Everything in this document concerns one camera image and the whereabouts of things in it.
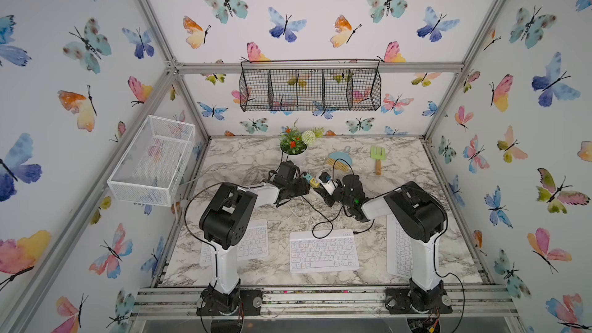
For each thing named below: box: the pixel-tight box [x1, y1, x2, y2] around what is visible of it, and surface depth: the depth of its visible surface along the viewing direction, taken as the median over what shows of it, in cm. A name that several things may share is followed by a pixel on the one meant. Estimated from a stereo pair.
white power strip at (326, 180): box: [315, 171, 337, 196], surface depth 86 cm
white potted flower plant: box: [279, 118, 325, 165], surface depth 101 cm
